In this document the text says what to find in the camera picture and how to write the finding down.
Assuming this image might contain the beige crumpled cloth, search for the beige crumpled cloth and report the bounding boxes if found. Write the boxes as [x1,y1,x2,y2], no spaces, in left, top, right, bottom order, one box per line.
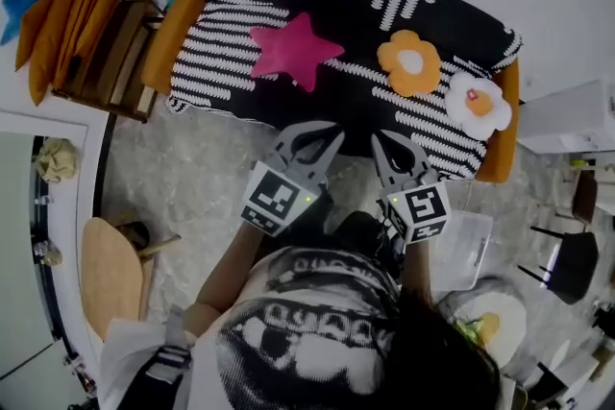
[32,136,79,183]

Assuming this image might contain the striped bag strap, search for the striped bag strap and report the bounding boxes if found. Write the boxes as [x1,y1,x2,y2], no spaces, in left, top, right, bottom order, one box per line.
[143,306,193,410]

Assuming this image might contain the white cabinet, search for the white cabinet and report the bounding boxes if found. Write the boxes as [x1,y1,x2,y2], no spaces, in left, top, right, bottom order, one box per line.
[516,79,615,155]

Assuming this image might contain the person's right forearm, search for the person's right forearm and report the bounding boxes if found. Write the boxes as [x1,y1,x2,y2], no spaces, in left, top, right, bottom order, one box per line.
[401,238,434,301]

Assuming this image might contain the clear plastic storage bin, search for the clear plastic storage bin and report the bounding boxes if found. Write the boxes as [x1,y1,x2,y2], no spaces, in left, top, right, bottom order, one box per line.
[430,205,495,292]

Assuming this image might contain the person's black trousers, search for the person's black trousers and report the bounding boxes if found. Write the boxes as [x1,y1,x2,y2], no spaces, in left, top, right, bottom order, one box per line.
[287,189,405,284]

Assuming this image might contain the orange flower pillow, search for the orange flower pillow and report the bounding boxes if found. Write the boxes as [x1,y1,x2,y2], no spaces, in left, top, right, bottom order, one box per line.
[376,29,442,98]

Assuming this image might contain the white curved table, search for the white curved table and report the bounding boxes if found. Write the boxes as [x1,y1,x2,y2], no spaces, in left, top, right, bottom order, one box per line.
[0,109,111,399]

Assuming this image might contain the wooden shelf rack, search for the wooden shelf rack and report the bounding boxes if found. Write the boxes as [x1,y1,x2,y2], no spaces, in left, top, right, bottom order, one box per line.
[50,0,167,125]

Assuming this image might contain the person's printed t-shirt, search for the person's printed t-shirt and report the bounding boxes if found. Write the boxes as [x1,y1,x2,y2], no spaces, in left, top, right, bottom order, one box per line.
[98,247,405,410]

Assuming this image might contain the blue star plush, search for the blue star plush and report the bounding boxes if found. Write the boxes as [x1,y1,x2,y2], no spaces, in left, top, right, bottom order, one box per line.
[0,0,45,47]

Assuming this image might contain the black chair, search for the black chair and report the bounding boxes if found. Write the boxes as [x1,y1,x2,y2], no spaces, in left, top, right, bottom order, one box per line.
[517,225,600,306]

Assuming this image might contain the black white striped sofa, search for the black white striped sofa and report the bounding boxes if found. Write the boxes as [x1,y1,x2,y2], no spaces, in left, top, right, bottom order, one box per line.
[141,0,524,184]

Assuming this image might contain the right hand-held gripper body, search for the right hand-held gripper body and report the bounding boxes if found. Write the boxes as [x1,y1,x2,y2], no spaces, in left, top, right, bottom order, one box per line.
[379,170,452,245]

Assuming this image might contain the green star plush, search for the green star plush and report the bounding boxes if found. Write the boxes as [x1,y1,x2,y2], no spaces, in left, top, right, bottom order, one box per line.
[454,315,484,347]

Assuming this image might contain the brown chair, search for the brown chair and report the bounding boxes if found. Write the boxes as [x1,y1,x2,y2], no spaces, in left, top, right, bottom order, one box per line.
[556,167,600,227]

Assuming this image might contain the light wooden chair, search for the light wooden chair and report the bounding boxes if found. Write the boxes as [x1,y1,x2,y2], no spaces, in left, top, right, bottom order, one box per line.
[79,215,183,342]

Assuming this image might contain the round fried egg rug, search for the round fried egg rug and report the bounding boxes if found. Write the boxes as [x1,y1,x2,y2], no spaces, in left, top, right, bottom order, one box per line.
[434,276,529,380]

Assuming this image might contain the pink star pillow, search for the pink star pillow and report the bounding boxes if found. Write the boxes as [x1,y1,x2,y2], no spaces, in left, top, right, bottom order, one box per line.
[248,12,346,93]

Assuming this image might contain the person's left forearm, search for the person's left forearm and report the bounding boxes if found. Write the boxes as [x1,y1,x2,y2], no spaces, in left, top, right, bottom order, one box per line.
[182,220,284,342]

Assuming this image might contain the white fried egg pillow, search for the white fried egg pillow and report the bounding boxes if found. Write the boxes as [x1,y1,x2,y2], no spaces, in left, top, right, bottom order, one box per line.
[444,71,514,141]

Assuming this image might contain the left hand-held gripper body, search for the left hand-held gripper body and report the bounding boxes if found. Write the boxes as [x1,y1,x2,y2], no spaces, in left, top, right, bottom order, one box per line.
[239,153,328,237]

